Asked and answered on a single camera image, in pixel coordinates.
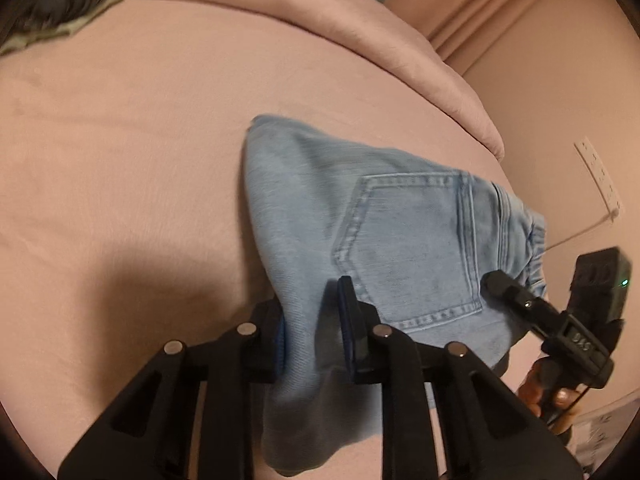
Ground white cable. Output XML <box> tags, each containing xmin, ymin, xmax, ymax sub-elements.
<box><xmin>545</xmin><ymin>212</ymin><xmax>617</xmax><ymax>252</ymax></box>

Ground white power strip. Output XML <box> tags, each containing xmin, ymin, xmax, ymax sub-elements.
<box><xmin>574</xmin><ymin>135</ymin><xmax>627</xmax><ymax>222</ymax></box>

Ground pink blanket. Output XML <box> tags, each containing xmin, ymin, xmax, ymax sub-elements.
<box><xmin>125</xmin><ymin>0</ymin><xmax>506</xmax><ymax>161</ymax></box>

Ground pink bed sheet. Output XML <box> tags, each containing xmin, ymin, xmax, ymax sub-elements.
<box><xmin>0</xmin><ymin>0</ymin><xmax>503</xmax><ymax>480</ymax></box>

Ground white printed paper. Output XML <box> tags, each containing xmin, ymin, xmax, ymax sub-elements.
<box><xmin>574</xmin><ymin>394</ymin><xmax>640</xmax><ymax>467</ymax></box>

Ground light blue denim pants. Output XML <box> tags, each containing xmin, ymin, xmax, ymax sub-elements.
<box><xmin>243</xmin><ymin>114</ymin><xmax>549</xmax><ymax>477</ymax></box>

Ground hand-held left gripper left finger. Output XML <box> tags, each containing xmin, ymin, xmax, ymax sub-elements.
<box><xmin>57</xmin><ymin>300</ymin><xmax>289</xmax><ymax>480</ymax></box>

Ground person's right hand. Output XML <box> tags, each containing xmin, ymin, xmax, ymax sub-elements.
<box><xmin>517</xmin><ymin>360</ymin><xmax>585</xmax><ymax>436</ymax></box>

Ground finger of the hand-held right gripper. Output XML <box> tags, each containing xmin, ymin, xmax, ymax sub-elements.
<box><xmin>482</xmin><ymin>269</ymin><xmax>568</xmax><ymax>343</ymax></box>

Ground pink draped cloth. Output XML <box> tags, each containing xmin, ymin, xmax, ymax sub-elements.
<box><xmin>385</xmin><ymin>0</ymin><xmax>593</xmax><ymax>76</ymax></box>

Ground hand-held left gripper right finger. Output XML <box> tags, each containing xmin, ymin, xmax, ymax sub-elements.
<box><xmin>336</xmin><ymin>275</ymin><xmax>583</xmax><ymax>480</ymax></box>

